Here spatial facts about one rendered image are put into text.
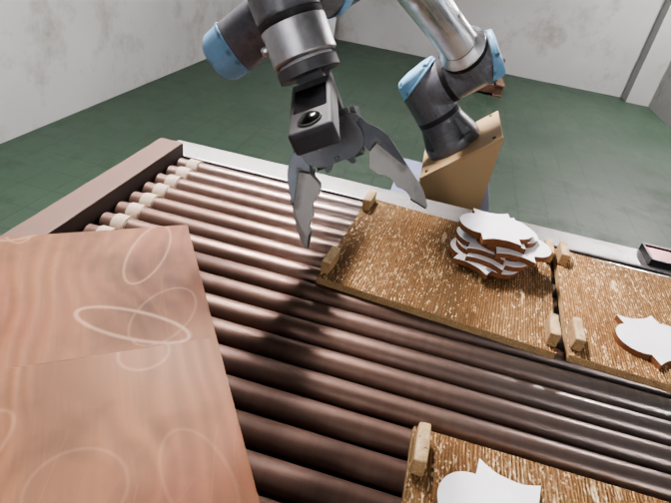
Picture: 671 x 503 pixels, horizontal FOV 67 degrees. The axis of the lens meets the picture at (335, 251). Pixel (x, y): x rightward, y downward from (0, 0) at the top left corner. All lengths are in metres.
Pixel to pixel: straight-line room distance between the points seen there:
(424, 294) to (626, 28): 7.21
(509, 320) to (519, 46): 7.00
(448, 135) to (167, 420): 1.04
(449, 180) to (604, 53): 6.70
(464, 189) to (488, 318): 0.53
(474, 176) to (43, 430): 1.09
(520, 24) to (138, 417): 7.47
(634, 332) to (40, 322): 0.89
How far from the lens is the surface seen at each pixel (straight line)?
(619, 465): 0.80
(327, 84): 0.55
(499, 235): 0.97
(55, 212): 1.03
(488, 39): 1.32
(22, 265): 0.74
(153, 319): 0.63
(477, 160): 1.32
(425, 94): 1.34
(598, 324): 1.00
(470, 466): 0.68
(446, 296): 0.91
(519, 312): 0.94
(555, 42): 7.82
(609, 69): 8.01
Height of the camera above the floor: 1.46
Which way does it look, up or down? 33 degrees down
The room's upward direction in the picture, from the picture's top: 10 degrees clockwise
